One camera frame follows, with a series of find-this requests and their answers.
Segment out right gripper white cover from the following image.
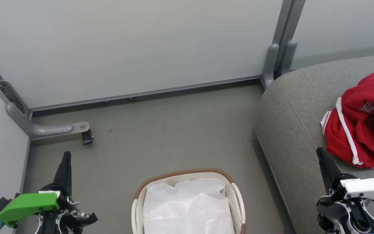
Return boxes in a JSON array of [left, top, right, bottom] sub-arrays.
[[316, 147, 374, 209]]

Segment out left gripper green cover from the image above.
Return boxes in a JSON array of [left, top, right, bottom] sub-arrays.
[[0, 151, 98, 234]]

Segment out red garment with white trim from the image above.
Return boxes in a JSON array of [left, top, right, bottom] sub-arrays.
[[320, 73, 374, 169]]

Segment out white laundry basket brown rim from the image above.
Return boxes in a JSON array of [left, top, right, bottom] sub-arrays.
[[131, 168, 246, 234]]

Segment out black caster wheel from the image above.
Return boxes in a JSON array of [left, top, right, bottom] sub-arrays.
[[81, 129, 94, 146]]

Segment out grey partition support foot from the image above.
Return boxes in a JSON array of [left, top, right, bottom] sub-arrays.
[[6, 101, 91, 141]]

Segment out grey fabric sofa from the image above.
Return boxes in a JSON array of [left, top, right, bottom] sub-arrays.
[[255, 52, 374, 234]]

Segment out white cloth bag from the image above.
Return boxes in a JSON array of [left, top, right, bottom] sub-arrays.
[[143, 178, 236, 234]]

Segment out grey partition corner frame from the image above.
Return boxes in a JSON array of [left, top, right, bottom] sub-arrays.
[[0, 46, 32, 121]]

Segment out grey partition bottom rail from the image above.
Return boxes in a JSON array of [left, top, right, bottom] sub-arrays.
[[29, 75, 263, 113]]

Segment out grey partition post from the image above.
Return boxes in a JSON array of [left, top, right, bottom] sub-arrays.
[[261, 0, 306, 89]]

